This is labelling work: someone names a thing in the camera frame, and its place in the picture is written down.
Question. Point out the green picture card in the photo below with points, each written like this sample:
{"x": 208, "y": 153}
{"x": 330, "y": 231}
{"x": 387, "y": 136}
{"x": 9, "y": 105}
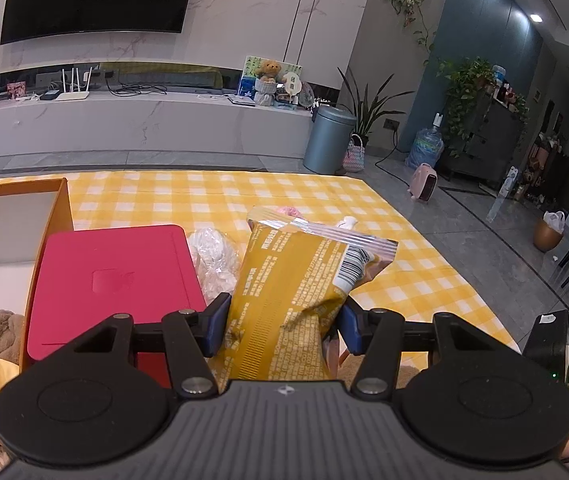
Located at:
{"x": 247, "y": 77}

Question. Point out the bronze pot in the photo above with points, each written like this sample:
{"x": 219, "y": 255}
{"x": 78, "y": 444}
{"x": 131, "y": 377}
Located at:
{"x": 546, "y": 239}

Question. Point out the orange cardboard box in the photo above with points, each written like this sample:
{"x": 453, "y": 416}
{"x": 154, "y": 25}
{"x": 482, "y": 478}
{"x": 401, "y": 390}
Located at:
{"x": 4, "y": 220}

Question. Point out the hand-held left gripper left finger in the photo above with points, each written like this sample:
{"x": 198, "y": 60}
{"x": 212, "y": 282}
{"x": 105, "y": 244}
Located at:
{"x": 216, "y": 327}

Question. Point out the dark grey cabinet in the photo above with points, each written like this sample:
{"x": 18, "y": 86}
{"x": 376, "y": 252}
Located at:
{"x": 494, "y": 145}

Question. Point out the white round hand fan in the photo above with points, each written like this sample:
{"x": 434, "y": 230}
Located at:
{"x": 293, "y": 85}

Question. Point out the ceiling spotlight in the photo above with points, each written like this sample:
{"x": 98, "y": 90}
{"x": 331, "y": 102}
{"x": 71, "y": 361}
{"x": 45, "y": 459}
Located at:
{"x": 535, "y": 18}

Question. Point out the brown teddy bear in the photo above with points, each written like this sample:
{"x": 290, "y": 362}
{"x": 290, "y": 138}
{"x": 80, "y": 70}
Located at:
{"x": 268, "y": 80}

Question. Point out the grey-blue trash can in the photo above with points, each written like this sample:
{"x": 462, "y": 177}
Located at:
{"x": 327, "y": 140}

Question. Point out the pastel woven basket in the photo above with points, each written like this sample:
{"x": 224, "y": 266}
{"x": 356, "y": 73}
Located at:
{"x": 354, "y": 157}

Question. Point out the white cloth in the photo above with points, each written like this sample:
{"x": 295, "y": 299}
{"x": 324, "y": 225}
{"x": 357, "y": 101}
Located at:
{"x": 349, "y": 222}

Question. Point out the yellow checked tablecloth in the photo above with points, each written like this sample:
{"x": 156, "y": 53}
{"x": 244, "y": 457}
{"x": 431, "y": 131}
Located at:
{"x": 389, "y": 270}

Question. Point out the red square box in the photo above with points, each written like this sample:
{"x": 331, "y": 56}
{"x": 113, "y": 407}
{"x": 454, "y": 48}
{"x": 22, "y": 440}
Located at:
{"x": 114, "y": 260}

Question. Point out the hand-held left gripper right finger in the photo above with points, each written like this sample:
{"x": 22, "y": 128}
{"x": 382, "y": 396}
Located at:
{"x": 350, "y": 327}

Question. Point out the blue water jug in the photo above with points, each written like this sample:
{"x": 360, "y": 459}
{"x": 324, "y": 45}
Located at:
{"x": 424, "y": 147}

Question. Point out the pink card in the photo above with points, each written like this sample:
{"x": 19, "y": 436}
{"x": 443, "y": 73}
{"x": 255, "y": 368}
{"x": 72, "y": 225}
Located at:
{"x": 16, "y": 91}

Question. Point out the white router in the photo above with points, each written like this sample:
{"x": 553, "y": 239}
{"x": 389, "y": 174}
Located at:
{"x": 72, "y": 95}

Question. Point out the pink space heater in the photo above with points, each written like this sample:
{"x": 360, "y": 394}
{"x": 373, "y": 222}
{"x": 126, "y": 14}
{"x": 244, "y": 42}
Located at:
{"x": 423, "y": 184}

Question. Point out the white marble television bench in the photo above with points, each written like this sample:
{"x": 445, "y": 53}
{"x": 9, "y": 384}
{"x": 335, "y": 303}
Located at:
{"x": 164, "y": 125}

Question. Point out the clear white ball packet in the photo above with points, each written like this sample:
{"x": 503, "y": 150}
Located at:
{"x": 212, "y": 260}

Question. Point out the white plastic bag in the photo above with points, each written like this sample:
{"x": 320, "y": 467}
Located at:
{"x": 555, "y": 220}

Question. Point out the hanging vine plant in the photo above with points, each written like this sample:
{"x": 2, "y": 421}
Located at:
{"x": 407, "y": 5}

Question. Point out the long-leaf floor plant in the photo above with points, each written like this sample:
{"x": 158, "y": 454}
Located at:
{"x": 369, "y": 110}

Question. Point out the leafy plant on cabinet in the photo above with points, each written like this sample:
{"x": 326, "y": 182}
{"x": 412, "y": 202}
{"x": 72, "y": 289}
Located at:
{"x": 464, "y": 90}

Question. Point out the gold snack packet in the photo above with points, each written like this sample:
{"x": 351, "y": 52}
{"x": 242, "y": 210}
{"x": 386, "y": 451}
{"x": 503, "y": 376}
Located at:
{"x": 284, "y": 300}

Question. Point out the pink and white yarn toy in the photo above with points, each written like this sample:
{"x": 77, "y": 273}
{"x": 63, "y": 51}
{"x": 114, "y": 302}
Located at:
{"x": 288, "y": 210}

